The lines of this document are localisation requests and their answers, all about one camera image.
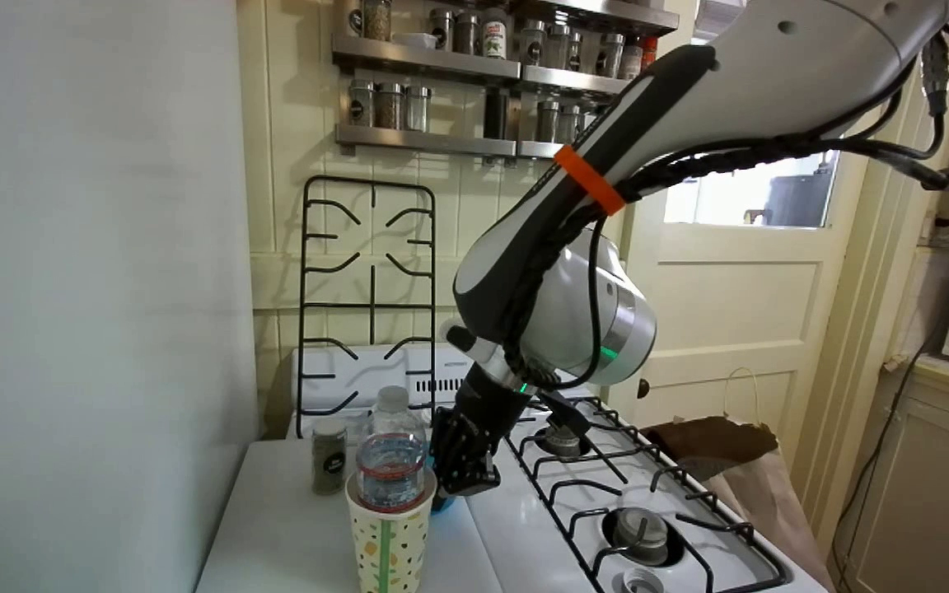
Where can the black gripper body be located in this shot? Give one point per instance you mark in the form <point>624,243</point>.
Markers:
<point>477,429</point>

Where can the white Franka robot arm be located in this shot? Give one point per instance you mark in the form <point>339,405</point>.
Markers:
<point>781,66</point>

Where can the white box with barcode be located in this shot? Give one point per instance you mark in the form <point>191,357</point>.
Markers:
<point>414,386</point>

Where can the clear plastic water bottle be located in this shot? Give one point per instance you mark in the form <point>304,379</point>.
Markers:
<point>392,462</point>

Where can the round grey gas burner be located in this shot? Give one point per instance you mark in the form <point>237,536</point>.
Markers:
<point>640,531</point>
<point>563,441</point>

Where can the white gas stove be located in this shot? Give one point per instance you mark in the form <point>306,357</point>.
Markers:
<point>496,548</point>

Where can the confetti print paper cup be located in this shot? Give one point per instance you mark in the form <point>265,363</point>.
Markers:
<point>385,548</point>

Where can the spare black stove grate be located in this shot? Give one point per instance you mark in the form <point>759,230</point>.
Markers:
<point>301,274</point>

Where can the white panelled door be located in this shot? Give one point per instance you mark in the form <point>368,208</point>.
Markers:
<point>738,319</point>

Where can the metal spice rack shelf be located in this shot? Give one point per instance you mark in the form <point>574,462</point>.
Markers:
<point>418,139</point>

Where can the glass spice jar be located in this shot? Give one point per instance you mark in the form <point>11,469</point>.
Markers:
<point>467,33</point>
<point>359,107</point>
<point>507,112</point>
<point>574,117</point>
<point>496,33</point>
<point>549,117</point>
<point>390,107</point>
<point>418,107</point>

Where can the white refrigerator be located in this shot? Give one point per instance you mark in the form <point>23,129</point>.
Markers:
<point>90,274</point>

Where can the metal mug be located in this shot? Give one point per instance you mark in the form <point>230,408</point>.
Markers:
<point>369,20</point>

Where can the cream kitchen cabinet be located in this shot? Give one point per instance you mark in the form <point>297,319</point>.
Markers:
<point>938,497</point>

